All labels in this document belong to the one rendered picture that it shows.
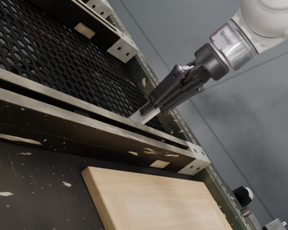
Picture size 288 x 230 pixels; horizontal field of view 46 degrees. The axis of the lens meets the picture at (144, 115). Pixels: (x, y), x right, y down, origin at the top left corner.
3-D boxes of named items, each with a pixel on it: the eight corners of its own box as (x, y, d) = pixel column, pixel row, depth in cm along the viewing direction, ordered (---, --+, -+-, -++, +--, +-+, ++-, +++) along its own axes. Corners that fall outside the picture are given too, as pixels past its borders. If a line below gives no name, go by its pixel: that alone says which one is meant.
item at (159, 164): (162, 169, 87) (171, 162, 86) (147, 166, 80) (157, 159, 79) (157, 159, 88) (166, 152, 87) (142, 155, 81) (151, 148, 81)
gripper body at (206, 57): (216, 50, 74) (183, 77, 77) (203, 34, 67) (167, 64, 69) (236, 75, 71) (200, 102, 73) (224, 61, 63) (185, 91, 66)
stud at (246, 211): (244, 218, 103) (253, 213, 102) (242, 218, 101) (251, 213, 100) (240, 211, 104) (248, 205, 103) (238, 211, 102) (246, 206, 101)
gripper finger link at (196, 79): (201, 80, 69) (199, 77, 68) (158, 112, 72) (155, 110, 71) (191, 66, 71) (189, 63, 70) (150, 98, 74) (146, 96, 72)
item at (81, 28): (89, 39, 109) (96, 33, 108) (73, 28, 102) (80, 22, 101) (86, 33, 110) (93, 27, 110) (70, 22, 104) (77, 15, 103)
